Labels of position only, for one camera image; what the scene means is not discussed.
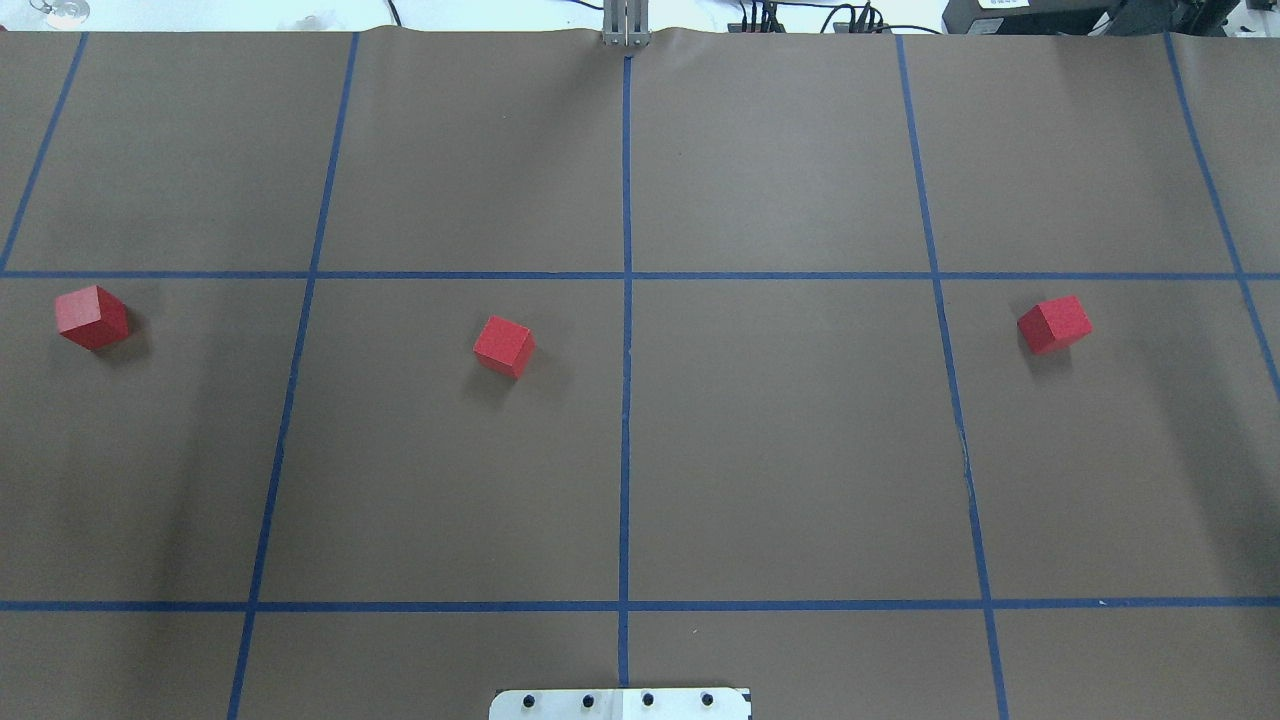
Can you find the metal base plate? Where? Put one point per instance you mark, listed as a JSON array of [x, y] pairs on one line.
[[624, 703]]

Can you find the red block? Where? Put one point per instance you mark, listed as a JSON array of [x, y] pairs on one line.
[[1053, 325], [92, 317], [505, 347]]

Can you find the aluminium frame post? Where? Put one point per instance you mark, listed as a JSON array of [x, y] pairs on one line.
[[625, 23]]

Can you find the black device top right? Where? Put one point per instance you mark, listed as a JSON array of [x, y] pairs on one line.
[[1239, 19]]

